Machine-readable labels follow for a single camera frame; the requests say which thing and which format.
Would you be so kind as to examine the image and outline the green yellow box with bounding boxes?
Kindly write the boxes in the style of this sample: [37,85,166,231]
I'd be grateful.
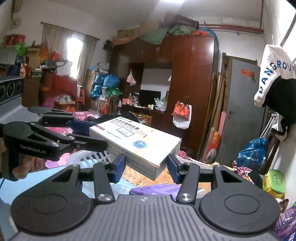
[263,169,285,199]

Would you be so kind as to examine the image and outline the red white hanging bag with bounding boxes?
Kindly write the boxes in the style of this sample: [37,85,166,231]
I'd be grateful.
[172,101,192,130]

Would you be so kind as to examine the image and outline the brown wooden wardrobe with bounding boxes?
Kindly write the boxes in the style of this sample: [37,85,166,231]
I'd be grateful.
[108,35,219,156]

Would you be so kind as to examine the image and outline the blue plastic bag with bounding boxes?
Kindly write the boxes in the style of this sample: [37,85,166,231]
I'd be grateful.
[236,138,268,171]

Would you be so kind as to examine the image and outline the window curtains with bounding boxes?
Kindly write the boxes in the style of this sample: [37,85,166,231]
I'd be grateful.
[41,22,99,85]

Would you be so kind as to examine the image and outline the purple tissue pack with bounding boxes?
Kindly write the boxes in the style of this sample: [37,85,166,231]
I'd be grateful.
[128,183,206,200]

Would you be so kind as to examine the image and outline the grey door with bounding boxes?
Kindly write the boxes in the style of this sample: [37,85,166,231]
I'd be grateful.
[216,58,264,166]

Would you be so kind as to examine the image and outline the white plastic basket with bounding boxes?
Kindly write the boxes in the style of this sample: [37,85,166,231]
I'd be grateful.
[66,150,211,176]

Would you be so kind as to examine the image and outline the white orange medicine box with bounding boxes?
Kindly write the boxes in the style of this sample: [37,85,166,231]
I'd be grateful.
[89,116,182,181]

